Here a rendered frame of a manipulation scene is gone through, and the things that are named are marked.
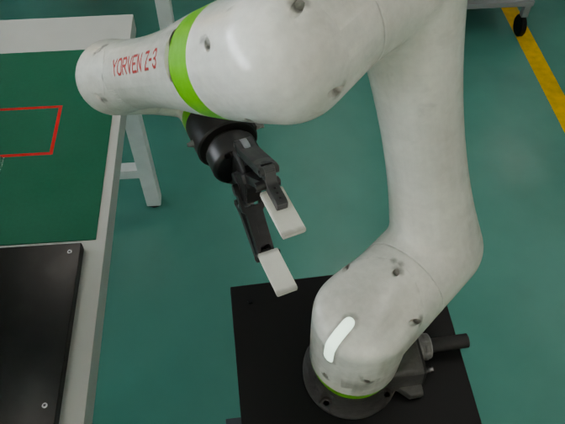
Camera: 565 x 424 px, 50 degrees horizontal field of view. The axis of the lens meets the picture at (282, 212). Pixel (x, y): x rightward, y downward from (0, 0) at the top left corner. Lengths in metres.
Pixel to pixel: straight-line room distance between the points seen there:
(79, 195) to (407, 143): 0.82
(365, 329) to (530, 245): 1.57
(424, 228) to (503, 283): 1.38
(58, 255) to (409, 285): 0.71
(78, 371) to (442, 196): 0.69
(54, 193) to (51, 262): 0.19
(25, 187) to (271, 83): 0.97
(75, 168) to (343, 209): 1.11
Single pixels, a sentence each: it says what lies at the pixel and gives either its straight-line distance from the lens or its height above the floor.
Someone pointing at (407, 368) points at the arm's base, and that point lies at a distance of 0.95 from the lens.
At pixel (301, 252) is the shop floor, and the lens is 2.10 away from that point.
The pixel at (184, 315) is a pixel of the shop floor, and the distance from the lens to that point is 2.00.
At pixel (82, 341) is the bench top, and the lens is 1.16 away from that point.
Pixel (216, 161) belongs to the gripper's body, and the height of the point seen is 1.12.
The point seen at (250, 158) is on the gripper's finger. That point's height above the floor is 1.19.
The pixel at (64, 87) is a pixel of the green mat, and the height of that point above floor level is 0.75.
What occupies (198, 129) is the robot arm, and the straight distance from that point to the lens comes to 0.87.
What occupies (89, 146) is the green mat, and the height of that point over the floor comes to 0.75.
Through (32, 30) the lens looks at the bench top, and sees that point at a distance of 1.83.
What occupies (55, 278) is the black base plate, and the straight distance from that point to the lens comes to 1.21.
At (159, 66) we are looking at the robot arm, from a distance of 0.65.
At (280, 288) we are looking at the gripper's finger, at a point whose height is 1.03.
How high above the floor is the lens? 1.74
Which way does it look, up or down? 52 degrees down
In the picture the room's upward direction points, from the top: straight up
